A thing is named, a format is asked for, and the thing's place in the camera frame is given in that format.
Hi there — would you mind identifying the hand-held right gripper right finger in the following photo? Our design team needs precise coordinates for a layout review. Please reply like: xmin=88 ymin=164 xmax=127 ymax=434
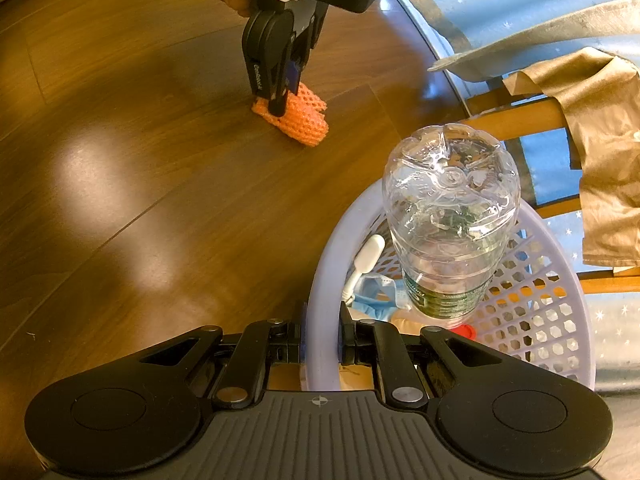
xmin=338 ymin=303 xmax=506 ymax=408

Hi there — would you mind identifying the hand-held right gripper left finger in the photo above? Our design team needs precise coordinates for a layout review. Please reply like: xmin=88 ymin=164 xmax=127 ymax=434
xmin=139 ymin=300 xmax=307 ymax=408

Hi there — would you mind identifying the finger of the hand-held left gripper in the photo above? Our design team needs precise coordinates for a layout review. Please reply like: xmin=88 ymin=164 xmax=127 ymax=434
xmin=246 ymin=52 xmax=296 ymax=117
xmin=290 ymin=4 xmax=329 ymax=87

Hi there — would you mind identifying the orange foam fruit net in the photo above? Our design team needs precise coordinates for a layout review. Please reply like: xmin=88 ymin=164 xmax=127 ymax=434
xmin=251 ymin=81 xmax=331 ymax=148

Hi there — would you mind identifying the lavender plastic mesh basket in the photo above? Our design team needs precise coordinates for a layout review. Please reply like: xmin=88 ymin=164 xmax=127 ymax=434
xmin=305 ymin=180 xmax=598 ymax=393

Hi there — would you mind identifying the blue face mask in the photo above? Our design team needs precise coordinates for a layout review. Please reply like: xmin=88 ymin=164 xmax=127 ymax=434
xmin=348 ymin=275 xmax=412 ymax=322

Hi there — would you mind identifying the white toothbrush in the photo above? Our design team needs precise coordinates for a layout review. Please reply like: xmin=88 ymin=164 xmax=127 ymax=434
xmin=341 ymin=234 xmax=386 ymax=303

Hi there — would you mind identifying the clear plastic bottle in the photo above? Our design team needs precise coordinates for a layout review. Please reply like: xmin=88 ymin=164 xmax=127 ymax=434
xmin=382 ymin=124 xmax=523 ymax=330

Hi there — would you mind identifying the wooden chair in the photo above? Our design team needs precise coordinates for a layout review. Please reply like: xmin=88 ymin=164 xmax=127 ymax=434
xmin=465 ymin=95 xmax=640 ymax=296

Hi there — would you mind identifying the grey cloth strip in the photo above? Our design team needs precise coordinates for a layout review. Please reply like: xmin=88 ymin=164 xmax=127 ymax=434
xmin=428 ymin=0 xmax=640 ymax=82

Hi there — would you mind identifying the tan cloth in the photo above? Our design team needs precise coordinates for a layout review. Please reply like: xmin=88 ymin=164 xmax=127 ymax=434
xmin=502 ymin=47 xmax=640 ymax=268

